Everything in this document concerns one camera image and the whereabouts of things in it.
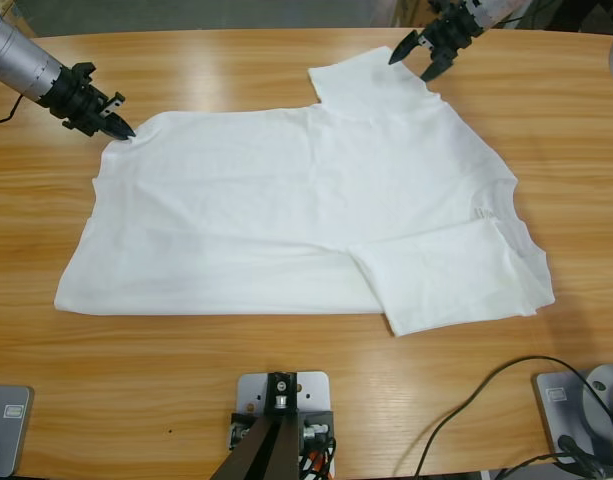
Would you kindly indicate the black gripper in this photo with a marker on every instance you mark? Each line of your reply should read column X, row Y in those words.
column 453, row 32
column 81, row 105

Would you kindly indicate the white Unitree t-shirt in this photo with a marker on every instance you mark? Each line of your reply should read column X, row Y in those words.
column 286, row 200

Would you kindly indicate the grey metal rack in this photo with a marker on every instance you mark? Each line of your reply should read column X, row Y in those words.
column 561, row 15

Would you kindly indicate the wooden crate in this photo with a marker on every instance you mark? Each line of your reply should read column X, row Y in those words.
column 23, row 15

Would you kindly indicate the white mount plate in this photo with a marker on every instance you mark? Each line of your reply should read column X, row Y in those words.
column 248, row 387

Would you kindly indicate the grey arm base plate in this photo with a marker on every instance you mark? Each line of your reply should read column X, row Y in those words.
column 556, row 415
column 11, row 430

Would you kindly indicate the black corner bracket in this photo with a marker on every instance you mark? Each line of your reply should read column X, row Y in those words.
column 238, row 425
column 316, row 425

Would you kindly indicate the dark brown camera post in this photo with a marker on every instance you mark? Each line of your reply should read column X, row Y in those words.
column 256, row 450

